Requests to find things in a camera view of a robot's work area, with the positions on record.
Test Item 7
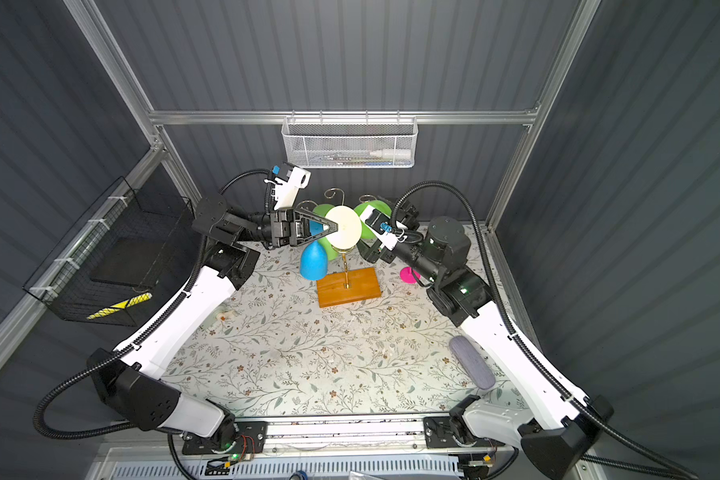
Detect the white wire mesh basket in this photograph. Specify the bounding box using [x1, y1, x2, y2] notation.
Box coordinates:
[281, 113, 419, 170]

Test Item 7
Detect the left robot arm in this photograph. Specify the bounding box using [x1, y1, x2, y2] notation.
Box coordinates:
[92, 194, 342, 442]

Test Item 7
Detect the pink wine glass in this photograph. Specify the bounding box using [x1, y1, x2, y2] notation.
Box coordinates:
[399, 267, 420, 284]

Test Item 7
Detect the black corrugated cable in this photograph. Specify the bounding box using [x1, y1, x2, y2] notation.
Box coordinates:
[32, 169, 277, 440]
[391, 181, 697, 480]

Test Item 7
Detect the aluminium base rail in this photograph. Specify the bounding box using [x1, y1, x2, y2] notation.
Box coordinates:
[95, 410, 517, 466]

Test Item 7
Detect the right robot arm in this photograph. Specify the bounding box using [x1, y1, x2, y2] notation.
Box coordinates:
[360, 207, 601, 479]

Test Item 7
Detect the left black corrugated cable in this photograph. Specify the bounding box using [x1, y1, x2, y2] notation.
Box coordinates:
[32, 169, 277, 440]

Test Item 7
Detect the gold wire glass rack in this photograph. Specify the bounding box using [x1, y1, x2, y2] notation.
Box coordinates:
[297, 188, 383, 310]

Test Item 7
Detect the blue wine glass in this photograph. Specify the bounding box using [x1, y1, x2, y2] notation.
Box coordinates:
[300, 239, 328, 281]

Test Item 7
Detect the purple oblong case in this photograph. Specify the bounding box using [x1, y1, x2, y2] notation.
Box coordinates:
[449, 336, 496, 390]

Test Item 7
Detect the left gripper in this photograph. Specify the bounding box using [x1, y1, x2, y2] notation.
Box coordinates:
[234, 211, 336, 255]

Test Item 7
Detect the black wire basket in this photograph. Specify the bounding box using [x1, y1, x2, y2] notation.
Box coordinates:
[23, 177, 199, 327]

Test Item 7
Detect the right black corrugated cable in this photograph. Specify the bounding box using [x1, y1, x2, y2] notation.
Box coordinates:
[391, 181, 697, 480]

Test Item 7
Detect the floral table mat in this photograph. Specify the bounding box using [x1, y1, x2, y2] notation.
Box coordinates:
[133, 224, 529, 420]

